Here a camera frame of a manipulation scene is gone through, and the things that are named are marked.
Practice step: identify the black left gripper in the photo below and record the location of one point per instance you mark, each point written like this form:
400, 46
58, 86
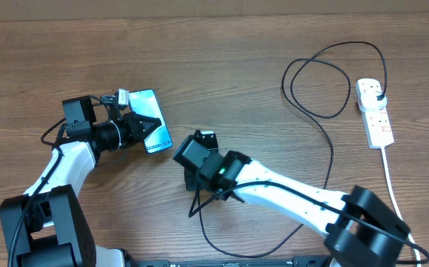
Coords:
131, 120

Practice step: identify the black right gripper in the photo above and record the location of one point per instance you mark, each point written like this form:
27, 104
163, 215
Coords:
197, 182

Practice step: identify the blue Galaxy smartphone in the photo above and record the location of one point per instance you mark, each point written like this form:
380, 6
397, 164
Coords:
145, 103

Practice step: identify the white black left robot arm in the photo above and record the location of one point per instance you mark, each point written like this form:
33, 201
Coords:
45, 226

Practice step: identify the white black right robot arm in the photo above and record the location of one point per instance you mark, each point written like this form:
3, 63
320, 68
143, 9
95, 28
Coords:
358, 229

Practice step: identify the white charger plug adapter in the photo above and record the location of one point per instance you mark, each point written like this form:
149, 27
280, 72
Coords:
368, 92

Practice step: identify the white power extension strip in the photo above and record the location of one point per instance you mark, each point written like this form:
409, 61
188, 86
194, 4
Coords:
377, 128

